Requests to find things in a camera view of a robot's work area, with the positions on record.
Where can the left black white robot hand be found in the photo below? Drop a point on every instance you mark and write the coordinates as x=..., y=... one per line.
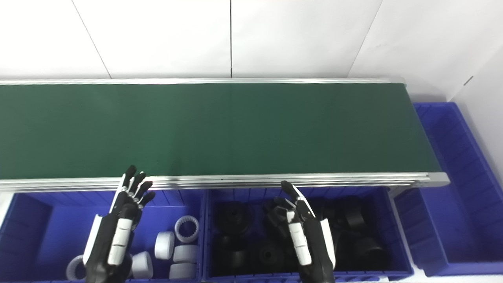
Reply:
x=106, y=243

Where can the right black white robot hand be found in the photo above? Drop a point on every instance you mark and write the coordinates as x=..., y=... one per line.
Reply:
x=314, y=247

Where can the white cylinder part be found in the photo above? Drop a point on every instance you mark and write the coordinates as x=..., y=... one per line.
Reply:
x=164, y=245
x=142, y=265
x=185, y=253
x=182, y=271

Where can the black round flanged part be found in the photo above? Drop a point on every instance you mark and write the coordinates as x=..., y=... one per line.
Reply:
x=275, y=220
x=232, y=216
x=267, y=255
x=347, y=216
x=367, y=251
x=232, y=255

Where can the blue bin with white parts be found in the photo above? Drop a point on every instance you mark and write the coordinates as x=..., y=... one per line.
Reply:
x=59, y=232

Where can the blue bin with black parts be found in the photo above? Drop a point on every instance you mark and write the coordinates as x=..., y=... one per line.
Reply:
x=393, y=236

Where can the green conveyor belt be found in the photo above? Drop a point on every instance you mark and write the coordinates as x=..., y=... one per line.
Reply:
x=235, y=182
x=216, y=129

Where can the large empty blue bin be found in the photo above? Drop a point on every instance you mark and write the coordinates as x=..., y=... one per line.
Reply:
x=448, y=220

